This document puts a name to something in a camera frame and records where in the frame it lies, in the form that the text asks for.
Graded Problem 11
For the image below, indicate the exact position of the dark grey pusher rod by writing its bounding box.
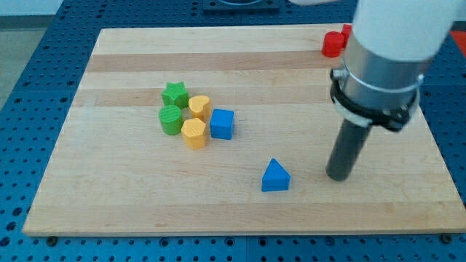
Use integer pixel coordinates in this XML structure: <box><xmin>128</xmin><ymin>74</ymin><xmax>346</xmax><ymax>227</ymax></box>
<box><xmin>325</xmin><ymin>120</ymin><xmax>371</xmax><ymax>181</ymax></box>

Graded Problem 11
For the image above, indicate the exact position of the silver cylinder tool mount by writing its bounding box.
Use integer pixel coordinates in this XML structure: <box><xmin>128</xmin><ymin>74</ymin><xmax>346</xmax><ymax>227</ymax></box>
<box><xmin>330</xmin><ymin>36</ymin><xmax>424</xmax><ymax>132</ymax></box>

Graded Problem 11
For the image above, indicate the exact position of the blue triangle block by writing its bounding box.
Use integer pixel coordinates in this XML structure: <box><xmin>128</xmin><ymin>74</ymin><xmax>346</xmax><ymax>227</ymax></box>
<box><xmin>261</xmin><ymin>158</ymin><xmax>291</xmax><ymax>192</ymax></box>

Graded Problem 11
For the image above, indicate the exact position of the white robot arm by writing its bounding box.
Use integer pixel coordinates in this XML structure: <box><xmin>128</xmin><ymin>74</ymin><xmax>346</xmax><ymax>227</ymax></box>
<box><xmin>325</xmin><ymin>0</ymin><xmax>465</xmax><ymax>181</ymax></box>

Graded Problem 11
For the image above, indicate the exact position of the red block behind arm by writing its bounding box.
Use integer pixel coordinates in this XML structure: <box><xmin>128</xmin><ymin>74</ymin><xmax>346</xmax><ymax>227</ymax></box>
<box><xmin>341</xmin><ymin>24</ymin><xmax>352</xmax><ymax>49</ymax></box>

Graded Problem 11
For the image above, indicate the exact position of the blue cube block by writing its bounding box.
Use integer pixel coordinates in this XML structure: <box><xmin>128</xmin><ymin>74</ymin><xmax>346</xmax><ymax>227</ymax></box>
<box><xmin>210</xmin><ymin>108</ymin><xmax>234</xmax><ymax>140</ymax></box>

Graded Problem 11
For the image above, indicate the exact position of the red cylinder block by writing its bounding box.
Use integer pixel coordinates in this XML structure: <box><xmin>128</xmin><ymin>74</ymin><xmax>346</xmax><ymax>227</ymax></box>
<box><xmin>321</xmin><ymin>31</ymin><xmax>344</xmax><ymax>57</ymax></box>

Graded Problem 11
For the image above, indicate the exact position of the yellow heart block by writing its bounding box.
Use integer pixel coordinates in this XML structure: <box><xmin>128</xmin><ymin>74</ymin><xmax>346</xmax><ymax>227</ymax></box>
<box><xmin>189</xmin><ymin>95</ymin><xmax>211</xmax><ymax>122</ymax></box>

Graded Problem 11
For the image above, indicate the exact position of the yellow hexagon block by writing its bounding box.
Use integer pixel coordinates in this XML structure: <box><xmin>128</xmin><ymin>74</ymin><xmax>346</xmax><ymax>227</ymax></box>
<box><xmin>181</xmin><ymin>118</ymin><xmax>208</xmax><ymax>150</ymax></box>

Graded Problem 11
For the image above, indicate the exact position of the wooden board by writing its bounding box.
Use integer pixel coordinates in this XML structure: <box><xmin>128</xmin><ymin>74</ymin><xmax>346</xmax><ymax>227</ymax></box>
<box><xmin>23</xmin><ymin>24</ymin><xmax>465</xmax><ymax>237</ymax></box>

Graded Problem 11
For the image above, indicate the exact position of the green star block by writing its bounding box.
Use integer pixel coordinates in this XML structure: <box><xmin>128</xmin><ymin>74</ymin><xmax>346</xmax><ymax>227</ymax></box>
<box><xmin>162</xmin><ymin>82</ymin><xmax>189</xmax><ymax>109</ymax></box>

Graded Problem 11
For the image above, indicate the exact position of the green cylinder block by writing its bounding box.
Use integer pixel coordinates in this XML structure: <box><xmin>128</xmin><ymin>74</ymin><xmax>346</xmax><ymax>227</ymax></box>
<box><xmin>158</xmin><ymin>105</ymin><xmax>183</xmax><ymax>135</ymax></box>

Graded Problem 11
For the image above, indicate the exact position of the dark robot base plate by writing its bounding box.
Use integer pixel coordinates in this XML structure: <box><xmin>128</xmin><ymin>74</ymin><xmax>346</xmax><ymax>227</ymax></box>
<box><xmin>200</xmin><ymin>0</ymin><xmax>280</xmax><ymax>13</ymax></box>

